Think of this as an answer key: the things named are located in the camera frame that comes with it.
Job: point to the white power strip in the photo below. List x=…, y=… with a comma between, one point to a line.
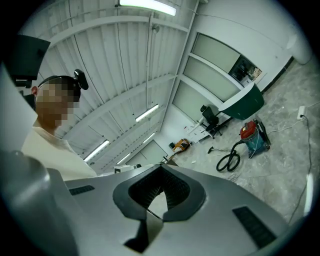
x=301, y=112

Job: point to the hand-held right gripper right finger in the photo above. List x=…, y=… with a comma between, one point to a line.
x=212, y=225

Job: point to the black head-mounted camera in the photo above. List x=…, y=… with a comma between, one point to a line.
x=81, y=79

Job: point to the black office chair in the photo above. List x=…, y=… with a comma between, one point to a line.
x=211, y=120

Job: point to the white desk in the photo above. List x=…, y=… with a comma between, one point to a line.
x=198, y=131

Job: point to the white round pillar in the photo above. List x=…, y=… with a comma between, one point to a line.
x=300, y=47

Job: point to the person's cream shirt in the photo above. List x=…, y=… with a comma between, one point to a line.
x=57, y=155

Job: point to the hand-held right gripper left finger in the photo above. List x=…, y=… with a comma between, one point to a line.
x=100, y=215

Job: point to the red and teal vacuum cleaner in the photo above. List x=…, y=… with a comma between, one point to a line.
x=255, y=137

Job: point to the yellow and black tool case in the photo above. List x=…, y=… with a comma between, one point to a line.
x=181, y=145

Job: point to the metal vacuum wand with nozzle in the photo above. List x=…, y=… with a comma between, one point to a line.
x=220, y=149

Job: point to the green round counter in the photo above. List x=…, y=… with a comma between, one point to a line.
x=243, y=103

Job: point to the long ceiling tube light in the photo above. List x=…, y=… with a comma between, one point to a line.
x=150, y=5
x=147, y=113
x=149, y=137
x=123, y=158
x=97, y=150

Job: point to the black monitor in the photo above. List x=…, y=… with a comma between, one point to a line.
x=27, y=56

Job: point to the frosted glass partition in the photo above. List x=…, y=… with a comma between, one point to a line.
x=207, y=75

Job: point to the person's head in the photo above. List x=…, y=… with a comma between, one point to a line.
x=56, y=102

